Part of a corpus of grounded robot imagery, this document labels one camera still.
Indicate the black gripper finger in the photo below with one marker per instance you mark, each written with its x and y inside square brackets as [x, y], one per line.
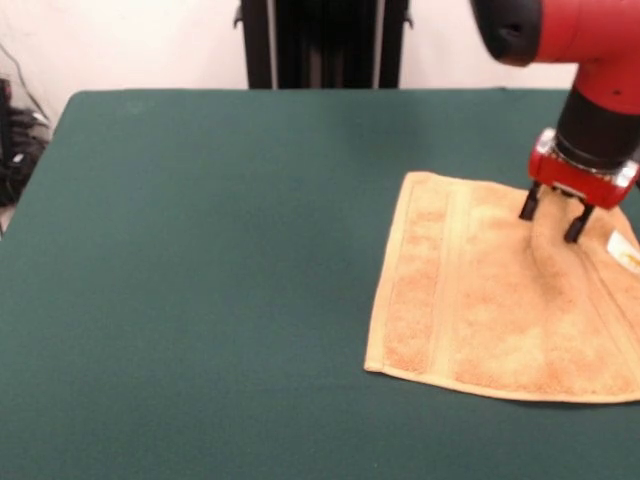
[530, 202]
[579, 225]

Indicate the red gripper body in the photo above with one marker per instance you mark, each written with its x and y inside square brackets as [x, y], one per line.
[575, 182]

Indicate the orange terry towel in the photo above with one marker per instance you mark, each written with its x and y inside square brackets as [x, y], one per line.
[475, 310]

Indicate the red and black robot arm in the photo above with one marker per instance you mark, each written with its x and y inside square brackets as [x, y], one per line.
[575, 50]

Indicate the dark green table cloth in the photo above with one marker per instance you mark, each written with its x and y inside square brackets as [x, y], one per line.
[200, 300]

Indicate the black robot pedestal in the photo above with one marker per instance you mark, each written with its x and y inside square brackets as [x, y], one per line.
[325, 50]

